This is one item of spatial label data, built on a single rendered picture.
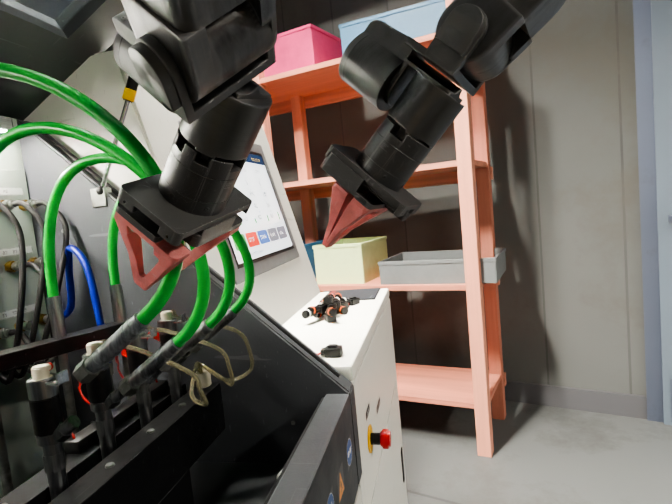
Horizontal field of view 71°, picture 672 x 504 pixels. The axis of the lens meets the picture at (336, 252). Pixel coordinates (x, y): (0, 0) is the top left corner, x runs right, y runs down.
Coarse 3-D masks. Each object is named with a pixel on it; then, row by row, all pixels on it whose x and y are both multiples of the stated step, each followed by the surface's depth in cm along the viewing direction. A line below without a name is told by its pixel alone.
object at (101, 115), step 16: (0, 64) 45; (32, 80) 45; (48, 80) 45; (64, 96) 44; (80, 96) 44; (96, 112) 44; (112, 128) 44; (128, 144) 44; (144, 160) 43; (176, 272) 44; (160, 288) 45; (160, 304) 45; (144, 320) 45
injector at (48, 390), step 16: (32, 384) 48; (32, 400) 48; (48, 400) 49; (32, 416) 49; (48, 416) 49; (48, 432) 49; (64, 432) 49; (48, 448) 49; (48, 464) 49; (64, 464) 50; (48, 480) 50; (64, 480) 50
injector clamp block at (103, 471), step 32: (160, 416) 66; (192, 416) 68; (96, 448) 58; (128, 448) 58; (160, 448) 60; (192, 448) 68; (32, 480) 52; (96, 480) 51; (128, 480) 54; (160, 480) 60
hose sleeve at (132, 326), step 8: (128, 320) 46; (136, 320) 45; (120, 328) 46; (128, 328) 45; (136, 328) 46; (144, 328) 46; (112, 336) 46; (120, 336) 46; (128, 336) 46; (136, 336) 46; (104, 344) 47; (112, 344) 46; (120, 344) 46; (128, 344) 47; (96, 352) 47; (104, 352) 46; (112, 352) 46; (88, 360) 47; (96, 360) 47; (104, 360) 47; (88, 368) 47; (96, 368) 47
